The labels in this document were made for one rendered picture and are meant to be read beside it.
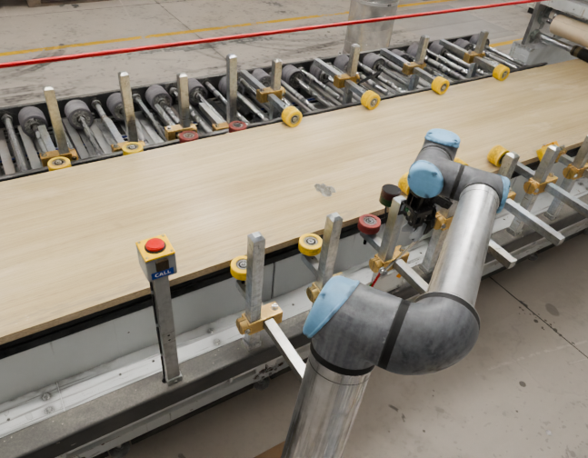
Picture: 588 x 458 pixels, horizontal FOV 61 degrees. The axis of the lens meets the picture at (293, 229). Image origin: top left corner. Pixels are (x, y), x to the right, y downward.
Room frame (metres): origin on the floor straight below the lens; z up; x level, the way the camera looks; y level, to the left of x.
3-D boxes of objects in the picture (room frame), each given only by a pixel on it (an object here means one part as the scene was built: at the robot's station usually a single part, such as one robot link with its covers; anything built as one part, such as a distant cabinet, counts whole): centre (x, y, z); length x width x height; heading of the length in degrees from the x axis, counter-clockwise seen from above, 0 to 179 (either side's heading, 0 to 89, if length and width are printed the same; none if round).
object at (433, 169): (1.07, -0.34, 1.33); 0.12 x 0.12 x 0.09; 69
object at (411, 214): (1.18, -0.36, 1.15); 0.09 x 0.08 x 0.12; 125
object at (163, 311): (0.81, 0.31, 0.93); 0.05 x 0.04 x 0.45; 125
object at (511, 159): (1.53, -0.73, 0.92); 0.03 x 0.03 x 0.48; 35
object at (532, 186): (1.69, -0.95, 0.95); 0.13 x 0.06 x 0.05; 125
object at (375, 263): (1.26, -0.33, 0.85); 0.13 x 0.06 x 0.05; 125
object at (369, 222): (1.39, -0.27, 0.85); 0.08 x 0.08 x 0.11
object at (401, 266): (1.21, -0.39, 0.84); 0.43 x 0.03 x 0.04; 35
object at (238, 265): (1.10, 0.14, 0.85); 0.08 x 0.08 x 0.11
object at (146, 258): (0.81, 0.31, 1.18); 0.07 x 0.07 x 0.08; 35
